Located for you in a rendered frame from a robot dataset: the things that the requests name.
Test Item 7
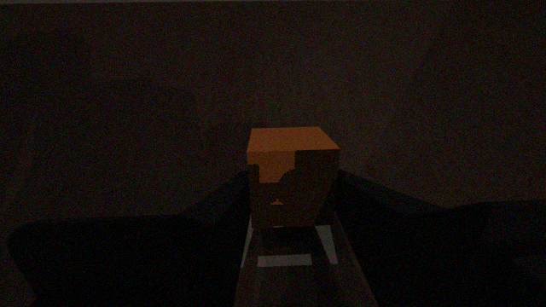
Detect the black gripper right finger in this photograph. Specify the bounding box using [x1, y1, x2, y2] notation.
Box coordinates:
[334, 169, 546, 307]

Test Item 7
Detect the orange-brown cube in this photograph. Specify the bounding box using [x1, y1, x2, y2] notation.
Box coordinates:
[247, 126, 340, 229]

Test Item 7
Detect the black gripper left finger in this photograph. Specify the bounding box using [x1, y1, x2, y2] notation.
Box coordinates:
[8, 171, 251, 307]

